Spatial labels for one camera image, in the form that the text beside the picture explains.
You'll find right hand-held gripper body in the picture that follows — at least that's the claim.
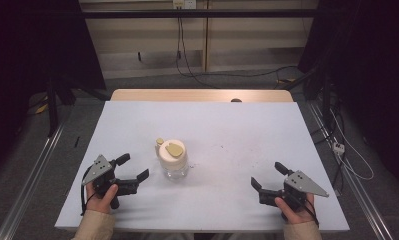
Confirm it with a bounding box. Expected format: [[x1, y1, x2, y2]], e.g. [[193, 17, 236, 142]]
[[258, 169, 330, 214]]

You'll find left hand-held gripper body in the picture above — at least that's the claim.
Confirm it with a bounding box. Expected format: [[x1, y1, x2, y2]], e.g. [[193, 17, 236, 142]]
[[81, 153, 140, 210]]

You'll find glass jar with cream lid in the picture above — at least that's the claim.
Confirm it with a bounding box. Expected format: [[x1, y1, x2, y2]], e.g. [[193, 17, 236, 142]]
[[154, 137, 190, 181]]

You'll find person's right hand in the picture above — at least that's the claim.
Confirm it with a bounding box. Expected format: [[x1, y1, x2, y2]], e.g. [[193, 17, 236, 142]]
[[274, 193, 316, 225]]

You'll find person's left hand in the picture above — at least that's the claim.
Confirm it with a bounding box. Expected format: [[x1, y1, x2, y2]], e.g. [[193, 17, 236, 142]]
[[85, 182, 119, 215]]

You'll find white table board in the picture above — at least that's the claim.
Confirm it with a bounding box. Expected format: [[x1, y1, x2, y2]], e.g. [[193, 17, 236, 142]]
[[55, 100, 350, 233]]

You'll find white power strip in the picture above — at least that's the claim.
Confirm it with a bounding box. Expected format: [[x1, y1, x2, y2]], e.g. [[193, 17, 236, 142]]
[[332, 141, 346, 155]]

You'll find black metal stand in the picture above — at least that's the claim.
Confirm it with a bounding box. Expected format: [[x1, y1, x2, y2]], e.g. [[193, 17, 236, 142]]
[[45, 78, 78, 138]]

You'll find black curtain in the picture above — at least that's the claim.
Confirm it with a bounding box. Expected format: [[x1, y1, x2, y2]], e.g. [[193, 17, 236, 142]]
[[298, 0, 399, 183], [0, 0, 107, 174]]

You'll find right hand-held gripper black cable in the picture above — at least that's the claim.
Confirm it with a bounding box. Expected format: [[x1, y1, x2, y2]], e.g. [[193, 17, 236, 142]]
[[300, 199, 320, 228]]

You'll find hand-held gripper black cable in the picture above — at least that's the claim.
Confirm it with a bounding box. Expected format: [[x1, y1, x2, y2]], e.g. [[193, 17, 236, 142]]
[[80, 166, 98, 216], [300, 199, 320, 228]]

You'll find left hand-held gripper black cable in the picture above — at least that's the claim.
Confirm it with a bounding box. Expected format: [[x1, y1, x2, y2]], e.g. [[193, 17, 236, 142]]
[[80, 166, 98, 216]]

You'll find aluminium floor rail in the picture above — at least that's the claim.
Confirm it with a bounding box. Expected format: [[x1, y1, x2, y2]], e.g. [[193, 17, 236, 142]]
[[0, 123, 65, 240], [307, 101, 394, 240]]

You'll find white cable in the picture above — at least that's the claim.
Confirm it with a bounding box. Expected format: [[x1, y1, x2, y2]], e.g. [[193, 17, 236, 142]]
[[329, 108, 375, 182]]

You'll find black wall cable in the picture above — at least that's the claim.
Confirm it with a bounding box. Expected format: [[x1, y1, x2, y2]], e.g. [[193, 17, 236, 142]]
[[177, 16, 221, 89], [175, 16, 300, 79]]

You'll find tan wooden wall post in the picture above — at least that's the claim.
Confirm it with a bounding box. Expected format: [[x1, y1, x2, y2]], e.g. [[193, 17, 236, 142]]
[[202, 0, 211, 73]]

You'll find black horizontal frame bar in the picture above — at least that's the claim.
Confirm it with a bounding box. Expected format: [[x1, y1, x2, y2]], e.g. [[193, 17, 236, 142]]
[[36, 9, 321, 19]]

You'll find white wall socket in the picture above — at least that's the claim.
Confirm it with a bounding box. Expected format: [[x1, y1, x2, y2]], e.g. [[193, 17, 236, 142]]
[[172, 0, 197, 10]]

